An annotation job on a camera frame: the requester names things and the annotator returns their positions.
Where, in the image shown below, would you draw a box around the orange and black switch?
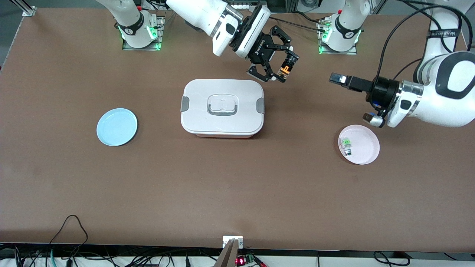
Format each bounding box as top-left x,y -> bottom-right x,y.
278,51 -> 299,80

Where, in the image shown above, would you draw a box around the white lunch box grey clips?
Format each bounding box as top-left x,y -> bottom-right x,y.
180,79 -> 266,138

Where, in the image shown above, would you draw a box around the pink round plate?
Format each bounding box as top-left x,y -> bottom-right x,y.
338,125 -> 380,165

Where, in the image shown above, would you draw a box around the light blue round plate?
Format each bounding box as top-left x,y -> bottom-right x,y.
96,108 -> 138,146

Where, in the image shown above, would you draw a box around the red display circuit board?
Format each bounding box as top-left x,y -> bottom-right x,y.
236,254 -> 257,267

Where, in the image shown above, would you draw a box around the black cables on table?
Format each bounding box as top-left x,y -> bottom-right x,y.
269,11 -> 329,34

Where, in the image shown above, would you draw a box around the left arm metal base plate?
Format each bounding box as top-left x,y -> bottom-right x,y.
318,17 -> 358,55

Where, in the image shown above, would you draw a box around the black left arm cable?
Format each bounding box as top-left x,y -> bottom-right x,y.
378,0 -> 469,80

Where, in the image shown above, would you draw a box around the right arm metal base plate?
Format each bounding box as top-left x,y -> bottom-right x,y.
122,11 -> 166,51

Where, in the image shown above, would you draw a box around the black coiled cable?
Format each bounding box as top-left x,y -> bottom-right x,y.
373,251 -> 411,267

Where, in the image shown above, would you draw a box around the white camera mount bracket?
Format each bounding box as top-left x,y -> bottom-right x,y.
214,236 -> 244,267

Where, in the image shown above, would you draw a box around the black looped cable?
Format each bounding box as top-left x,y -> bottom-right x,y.
48,214 -> 89,256

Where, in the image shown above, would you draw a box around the aluminium frame profile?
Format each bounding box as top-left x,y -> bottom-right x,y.
11,0 -> 37,17

